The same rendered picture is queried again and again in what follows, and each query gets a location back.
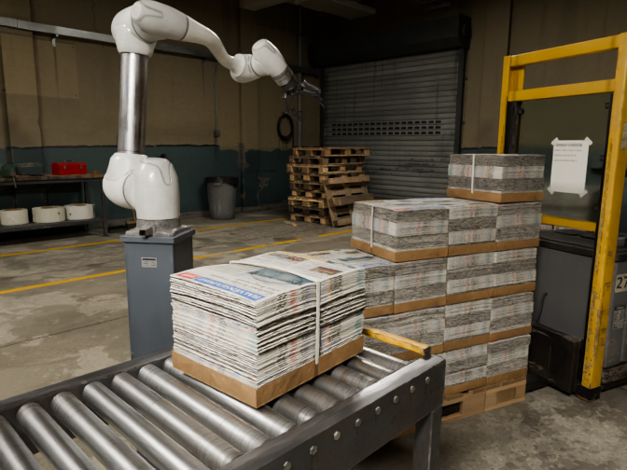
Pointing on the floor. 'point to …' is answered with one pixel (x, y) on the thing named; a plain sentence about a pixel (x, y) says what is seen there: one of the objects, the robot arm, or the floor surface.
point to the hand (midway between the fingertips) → (311, 111)
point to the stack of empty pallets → (311, 207)
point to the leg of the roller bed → (427, 441)
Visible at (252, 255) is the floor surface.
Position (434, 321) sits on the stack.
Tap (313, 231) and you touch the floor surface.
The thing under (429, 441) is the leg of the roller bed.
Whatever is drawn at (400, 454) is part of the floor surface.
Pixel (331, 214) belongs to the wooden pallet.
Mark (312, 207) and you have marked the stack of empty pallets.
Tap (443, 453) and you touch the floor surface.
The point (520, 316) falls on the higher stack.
